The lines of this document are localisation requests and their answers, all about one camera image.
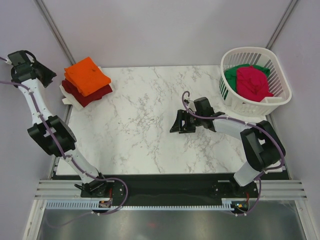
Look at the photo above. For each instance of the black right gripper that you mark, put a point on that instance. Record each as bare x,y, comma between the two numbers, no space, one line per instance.
182,115

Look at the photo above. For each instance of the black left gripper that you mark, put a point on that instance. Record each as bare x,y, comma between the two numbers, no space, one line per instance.
48,75

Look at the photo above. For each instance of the orange t shirt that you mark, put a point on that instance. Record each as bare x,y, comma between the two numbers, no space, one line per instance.
86,76

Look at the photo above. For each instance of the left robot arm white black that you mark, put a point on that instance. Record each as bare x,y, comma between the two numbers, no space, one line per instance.
49,131

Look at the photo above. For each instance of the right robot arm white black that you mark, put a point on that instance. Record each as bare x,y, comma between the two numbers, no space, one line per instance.
262,146

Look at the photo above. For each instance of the folded white t shirt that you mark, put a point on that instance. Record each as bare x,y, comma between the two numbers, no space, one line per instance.
68,99

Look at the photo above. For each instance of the folded dark red t shirt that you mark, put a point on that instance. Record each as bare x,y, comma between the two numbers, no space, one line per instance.
83,101

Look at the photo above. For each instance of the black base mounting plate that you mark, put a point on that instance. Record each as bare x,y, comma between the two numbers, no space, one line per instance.
215,185

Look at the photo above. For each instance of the green t shirt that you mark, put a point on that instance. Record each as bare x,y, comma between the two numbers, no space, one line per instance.
231,74

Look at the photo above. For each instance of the magenta t shirt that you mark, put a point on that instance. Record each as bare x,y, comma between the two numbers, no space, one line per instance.
252,83

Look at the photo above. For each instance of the white plastic laundry basket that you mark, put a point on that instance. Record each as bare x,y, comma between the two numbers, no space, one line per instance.
277,81

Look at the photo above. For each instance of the metal corner post left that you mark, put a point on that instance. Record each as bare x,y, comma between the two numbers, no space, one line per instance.
55,30

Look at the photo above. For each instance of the metal corner post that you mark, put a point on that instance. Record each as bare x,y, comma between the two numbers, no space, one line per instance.
55,30
282,23

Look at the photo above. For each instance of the white slotted cable duct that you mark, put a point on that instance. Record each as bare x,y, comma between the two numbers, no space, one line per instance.
146,203

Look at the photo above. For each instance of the aluminium rail frame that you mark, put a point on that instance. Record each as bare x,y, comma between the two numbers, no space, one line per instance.
271,190

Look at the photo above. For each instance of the metal corner post right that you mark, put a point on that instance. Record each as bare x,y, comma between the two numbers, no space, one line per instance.
282,23

